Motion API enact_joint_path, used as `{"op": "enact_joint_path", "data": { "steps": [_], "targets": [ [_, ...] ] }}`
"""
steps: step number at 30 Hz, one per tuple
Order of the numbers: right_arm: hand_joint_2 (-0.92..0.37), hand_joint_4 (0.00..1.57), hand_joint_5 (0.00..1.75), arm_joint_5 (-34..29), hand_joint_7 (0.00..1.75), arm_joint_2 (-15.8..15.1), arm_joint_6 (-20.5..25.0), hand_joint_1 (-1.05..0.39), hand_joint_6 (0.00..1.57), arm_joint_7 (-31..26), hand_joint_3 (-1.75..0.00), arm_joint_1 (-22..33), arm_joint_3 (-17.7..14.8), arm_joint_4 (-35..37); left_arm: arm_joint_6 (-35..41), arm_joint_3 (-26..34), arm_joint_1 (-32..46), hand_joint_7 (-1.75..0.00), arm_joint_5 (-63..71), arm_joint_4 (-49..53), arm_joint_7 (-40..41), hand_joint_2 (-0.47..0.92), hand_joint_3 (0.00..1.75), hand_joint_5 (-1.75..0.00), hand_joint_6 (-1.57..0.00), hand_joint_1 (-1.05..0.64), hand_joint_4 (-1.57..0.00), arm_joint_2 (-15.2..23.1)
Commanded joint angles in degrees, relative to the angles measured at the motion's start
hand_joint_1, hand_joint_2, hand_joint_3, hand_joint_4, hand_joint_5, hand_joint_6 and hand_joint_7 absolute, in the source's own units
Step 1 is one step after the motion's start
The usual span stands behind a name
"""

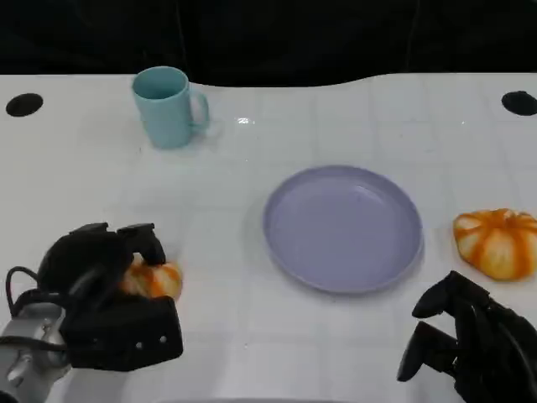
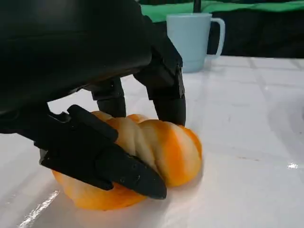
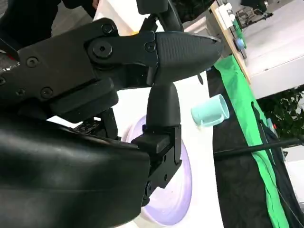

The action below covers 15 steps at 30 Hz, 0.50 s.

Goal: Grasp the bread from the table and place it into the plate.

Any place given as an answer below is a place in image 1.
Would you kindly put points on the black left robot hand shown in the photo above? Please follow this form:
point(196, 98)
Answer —
point(84, 260)

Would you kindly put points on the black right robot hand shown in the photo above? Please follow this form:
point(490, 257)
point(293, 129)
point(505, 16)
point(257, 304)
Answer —
point(495, 348)

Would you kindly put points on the orange and white bread roll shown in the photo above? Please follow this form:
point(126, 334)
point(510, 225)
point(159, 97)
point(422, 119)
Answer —
point(163, 279)
point(499, 247)

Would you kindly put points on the pale green mug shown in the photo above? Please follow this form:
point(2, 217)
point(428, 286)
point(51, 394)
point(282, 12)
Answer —
point(165, 117)

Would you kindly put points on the lilac plate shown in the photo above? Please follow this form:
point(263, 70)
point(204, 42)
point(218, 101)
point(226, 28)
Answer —
point(342, 231)

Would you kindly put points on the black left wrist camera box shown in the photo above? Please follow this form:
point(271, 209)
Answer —
point(126, 336)

